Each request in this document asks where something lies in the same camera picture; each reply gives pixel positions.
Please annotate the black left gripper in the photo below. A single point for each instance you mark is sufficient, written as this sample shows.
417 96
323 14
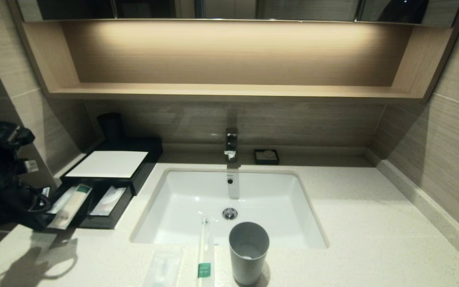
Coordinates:
32 213

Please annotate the wide paper pack green label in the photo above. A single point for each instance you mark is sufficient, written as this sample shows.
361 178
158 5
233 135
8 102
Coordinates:
72 205

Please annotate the black amenity drawer box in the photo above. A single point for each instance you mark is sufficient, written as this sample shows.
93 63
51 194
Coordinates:
106 222
150 159

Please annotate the clear plastic packet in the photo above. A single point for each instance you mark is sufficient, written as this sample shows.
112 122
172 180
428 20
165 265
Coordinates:
163 267

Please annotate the long white wrapped packet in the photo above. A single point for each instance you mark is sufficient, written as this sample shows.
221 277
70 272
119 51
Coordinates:
63 199

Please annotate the square white sachet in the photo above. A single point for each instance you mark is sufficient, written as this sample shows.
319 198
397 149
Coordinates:
110 201

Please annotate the black cylindrical cup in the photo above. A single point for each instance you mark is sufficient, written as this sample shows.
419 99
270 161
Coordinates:
111 127

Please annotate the white ceramic sink basin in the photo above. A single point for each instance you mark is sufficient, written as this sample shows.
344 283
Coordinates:
197 199

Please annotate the slim toothbrush pack green label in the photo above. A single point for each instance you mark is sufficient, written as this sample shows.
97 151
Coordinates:
204 255

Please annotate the chrome sink drain stopper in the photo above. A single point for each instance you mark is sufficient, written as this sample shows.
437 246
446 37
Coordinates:
230 213

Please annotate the chrome faucet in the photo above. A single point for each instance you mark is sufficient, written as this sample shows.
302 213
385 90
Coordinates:
231 143

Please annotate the grey plastic cup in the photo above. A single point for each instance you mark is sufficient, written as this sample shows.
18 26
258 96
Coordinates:
248 259

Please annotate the black soap dish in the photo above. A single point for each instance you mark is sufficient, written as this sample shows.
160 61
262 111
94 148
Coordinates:
266 160

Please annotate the beige round soap bar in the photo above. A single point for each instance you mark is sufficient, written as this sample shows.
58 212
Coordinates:
269 153

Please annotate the mirror cabinet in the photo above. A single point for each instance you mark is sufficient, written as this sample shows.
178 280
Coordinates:
293 10

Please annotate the wooden wall shelf niche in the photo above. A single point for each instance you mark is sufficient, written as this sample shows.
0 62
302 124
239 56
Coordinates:
229 91

